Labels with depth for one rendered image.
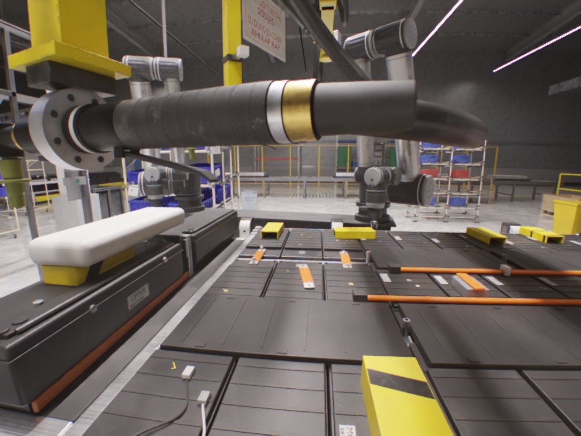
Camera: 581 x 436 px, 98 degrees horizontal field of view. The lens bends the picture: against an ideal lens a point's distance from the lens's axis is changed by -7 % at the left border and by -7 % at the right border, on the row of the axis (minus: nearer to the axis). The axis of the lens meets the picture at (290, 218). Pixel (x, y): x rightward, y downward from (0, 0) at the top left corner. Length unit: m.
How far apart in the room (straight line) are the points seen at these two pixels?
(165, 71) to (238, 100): 1.99
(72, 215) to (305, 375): 4.18
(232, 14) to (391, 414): 1.15
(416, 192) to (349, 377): 1.44
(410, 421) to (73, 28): 0.51
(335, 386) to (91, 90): 0.47
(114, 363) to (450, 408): 0.50
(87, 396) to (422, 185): 1.68
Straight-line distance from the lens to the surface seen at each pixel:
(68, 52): 0.34
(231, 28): 1.15
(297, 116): 0.19
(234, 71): 1.10
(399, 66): 1.66
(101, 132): 0.31
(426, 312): 0.63
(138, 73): 2.22
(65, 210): 4.51
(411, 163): 1.76
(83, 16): 0.38
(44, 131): 0.35
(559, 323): 0.73
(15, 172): 0.51
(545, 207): 9.86
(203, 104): 0.23
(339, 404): 0.42
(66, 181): 3.36
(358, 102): 0.19
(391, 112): 0.19
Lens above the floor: 1.30
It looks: 11 degrees down
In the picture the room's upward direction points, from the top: straight up
